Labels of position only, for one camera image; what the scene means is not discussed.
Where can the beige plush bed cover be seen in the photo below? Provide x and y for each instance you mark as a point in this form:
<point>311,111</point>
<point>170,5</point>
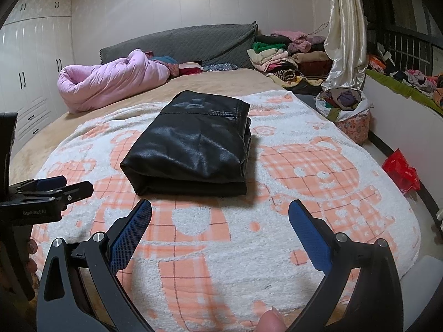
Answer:
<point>214,79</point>

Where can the red plastic bag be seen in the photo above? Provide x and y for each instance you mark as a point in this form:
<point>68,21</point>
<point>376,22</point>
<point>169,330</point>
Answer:
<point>401,169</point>

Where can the green ledge cover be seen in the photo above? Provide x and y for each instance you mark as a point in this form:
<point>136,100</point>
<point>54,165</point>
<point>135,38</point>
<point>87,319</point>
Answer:
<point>398,90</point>

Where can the blue patterned cloth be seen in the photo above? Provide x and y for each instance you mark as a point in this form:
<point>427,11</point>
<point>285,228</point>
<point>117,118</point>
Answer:
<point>221,67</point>

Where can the pile of folded clothes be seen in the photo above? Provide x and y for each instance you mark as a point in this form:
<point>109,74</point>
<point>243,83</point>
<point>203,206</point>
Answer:
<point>277,55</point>

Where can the floral fabric basket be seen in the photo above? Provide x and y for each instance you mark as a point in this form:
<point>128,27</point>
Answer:
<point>353,129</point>

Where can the grey padded headboard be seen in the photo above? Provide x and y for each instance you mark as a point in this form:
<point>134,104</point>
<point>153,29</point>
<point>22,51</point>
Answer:
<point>193,45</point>

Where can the pink quilt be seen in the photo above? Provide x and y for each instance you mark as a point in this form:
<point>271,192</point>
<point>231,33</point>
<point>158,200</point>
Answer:
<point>103,79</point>

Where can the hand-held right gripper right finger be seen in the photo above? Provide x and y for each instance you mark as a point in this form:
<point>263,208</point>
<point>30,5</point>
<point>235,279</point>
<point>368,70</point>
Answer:
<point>311,235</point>

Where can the heap of mixed clothes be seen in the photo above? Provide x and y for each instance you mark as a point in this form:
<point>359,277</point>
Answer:
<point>418,77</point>

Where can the cream satin curtain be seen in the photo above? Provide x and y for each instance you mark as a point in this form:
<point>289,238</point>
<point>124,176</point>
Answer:
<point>346,24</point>

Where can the person's right hand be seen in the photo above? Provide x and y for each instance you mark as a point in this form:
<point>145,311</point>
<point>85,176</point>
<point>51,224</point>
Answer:
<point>273,323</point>

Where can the person's left hand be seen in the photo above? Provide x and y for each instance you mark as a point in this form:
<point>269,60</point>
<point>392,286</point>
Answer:
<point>32,249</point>

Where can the red folded cloth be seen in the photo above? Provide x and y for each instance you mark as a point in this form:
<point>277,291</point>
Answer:
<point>190,69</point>

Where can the white bag of clothes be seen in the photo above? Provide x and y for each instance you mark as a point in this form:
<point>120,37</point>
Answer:
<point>341,102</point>

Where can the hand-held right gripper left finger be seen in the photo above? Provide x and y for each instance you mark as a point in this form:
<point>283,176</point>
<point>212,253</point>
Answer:
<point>133,231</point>

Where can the white and pink printed blanket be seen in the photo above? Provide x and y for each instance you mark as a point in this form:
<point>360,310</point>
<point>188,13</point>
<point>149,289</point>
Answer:
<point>225,249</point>

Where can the black leather jacket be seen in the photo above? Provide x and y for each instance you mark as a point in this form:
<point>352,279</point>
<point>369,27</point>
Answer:
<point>187,145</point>

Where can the teal cloth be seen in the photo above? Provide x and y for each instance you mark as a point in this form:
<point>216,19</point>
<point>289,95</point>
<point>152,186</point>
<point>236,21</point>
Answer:
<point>165,60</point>

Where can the white wardrobe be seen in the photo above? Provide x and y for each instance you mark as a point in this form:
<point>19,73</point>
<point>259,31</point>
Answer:
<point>34,76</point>

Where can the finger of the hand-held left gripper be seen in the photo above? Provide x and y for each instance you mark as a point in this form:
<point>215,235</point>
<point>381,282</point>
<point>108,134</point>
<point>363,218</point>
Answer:
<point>52,182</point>
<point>78,190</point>

